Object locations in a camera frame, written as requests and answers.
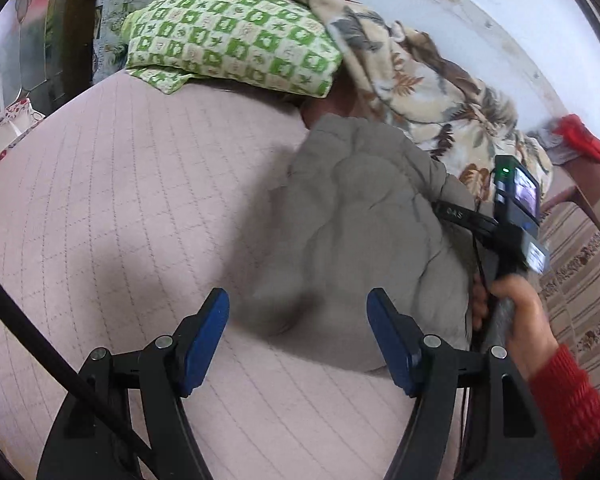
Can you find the green white checkered pillow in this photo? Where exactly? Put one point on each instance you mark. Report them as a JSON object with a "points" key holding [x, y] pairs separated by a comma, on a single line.
{"points": [[272, 44]]}

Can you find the striped floral headboard cushion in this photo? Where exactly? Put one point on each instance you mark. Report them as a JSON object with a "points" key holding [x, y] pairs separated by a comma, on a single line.
{"points": [[570, 288]]}

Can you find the pink quilted bed mattress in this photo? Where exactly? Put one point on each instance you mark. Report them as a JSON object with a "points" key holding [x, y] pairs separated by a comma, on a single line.
{"points": [[122, 210]]}

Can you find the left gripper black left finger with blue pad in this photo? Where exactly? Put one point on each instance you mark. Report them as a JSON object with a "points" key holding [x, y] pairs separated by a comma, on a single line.
{"points": [[166, 371]]}

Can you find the grey cloth under red item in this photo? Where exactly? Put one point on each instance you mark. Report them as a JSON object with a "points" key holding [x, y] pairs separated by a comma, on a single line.
{"points": [[558, 151]]}

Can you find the beige leaf print blanket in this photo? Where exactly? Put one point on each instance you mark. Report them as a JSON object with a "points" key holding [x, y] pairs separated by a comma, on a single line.
{"points": [[399, 77]]}

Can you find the floral fabric by window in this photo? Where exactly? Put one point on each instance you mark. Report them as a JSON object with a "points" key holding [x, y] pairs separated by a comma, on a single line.
{"points": [[109, 46]]}

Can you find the red cloth item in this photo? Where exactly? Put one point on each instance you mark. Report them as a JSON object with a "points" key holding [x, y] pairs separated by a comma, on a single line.
{"points": [[575, 134]]}

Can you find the glass patterned door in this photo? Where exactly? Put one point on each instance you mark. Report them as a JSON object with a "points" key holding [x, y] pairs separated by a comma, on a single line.
{"points": [[29, 66]]}

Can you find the red sleeve forearm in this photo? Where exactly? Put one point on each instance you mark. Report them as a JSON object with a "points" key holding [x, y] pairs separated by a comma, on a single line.
{"points": [[570, 406]]}

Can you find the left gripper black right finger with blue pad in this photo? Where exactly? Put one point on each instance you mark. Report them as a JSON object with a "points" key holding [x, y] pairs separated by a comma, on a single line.
{"points": [[504, 437]]}

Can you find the grey quilted hooded jacket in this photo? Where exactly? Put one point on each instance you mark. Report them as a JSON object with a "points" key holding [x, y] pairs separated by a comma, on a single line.
{"points": [[355, 213]]}

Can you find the floral gift bag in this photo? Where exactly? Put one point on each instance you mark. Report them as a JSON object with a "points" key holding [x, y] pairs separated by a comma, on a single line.
{"points": [[16, 121]]}

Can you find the right hand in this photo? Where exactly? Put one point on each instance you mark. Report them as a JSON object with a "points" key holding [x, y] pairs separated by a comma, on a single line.
{"points": [[530, 341]]}

